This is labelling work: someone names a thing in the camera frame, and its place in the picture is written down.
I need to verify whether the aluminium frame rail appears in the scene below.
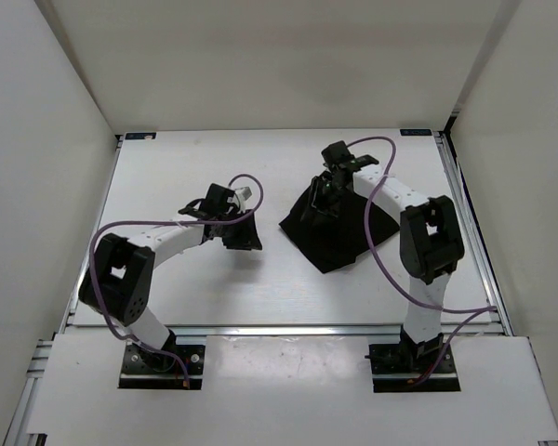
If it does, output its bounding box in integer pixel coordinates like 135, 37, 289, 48
63, 321, 506, 337
434, 131, 514, 336

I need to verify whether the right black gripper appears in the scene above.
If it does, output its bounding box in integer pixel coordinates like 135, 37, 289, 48
300, 177, 352, 227

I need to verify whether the black skirt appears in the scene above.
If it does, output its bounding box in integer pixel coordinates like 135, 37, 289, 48
278, 178, 400, 275

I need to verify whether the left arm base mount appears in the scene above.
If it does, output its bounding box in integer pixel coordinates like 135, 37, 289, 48
118, 342, 206, 390

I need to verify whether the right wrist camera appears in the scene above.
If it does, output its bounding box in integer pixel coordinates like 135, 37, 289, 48
321, 140, 354, 171

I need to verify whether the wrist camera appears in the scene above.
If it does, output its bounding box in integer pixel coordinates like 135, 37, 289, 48
198, 183, 252, 220
321, 140, 354, 171

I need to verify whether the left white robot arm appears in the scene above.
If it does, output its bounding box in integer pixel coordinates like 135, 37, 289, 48
78, 204, 262, 372

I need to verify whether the right aluminium frame rail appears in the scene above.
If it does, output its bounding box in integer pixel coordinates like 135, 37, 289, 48
434, 131, 514, 336

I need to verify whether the right blue corner label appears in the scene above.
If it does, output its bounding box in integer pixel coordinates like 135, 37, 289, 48
400, 128, 432, 137

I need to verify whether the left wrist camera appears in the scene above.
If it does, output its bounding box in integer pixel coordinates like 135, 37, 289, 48
198, 183, 252, 220

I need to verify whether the front aluminium frame rail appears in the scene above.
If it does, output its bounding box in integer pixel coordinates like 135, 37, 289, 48
63, 321, 506, 337

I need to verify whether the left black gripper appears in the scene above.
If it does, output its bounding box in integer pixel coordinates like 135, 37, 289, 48
217, 207, 262, 250

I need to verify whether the left blue corner label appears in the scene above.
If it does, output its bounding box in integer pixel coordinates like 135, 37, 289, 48
125, 132, 157, 140

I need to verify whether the blue corner label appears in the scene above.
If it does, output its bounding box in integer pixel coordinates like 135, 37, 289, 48
125, 132, 157, 140
400, 128, 432, 137

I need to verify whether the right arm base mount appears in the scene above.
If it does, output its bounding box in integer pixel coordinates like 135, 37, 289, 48
365, 341, 461, 393

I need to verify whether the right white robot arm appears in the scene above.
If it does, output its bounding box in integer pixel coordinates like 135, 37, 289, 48
300, 150, 465, 372

